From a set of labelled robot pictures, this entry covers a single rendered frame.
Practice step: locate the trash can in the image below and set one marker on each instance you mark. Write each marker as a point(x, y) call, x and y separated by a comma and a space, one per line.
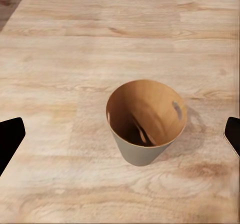
point(143, 120)

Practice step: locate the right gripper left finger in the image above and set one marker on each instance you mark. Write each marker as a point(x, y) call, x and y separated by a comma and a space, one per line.
point(12, 132)

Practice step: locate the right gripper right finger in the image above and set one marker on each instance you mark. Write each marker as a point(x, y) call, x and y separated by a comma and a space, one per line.
point(232, 132)

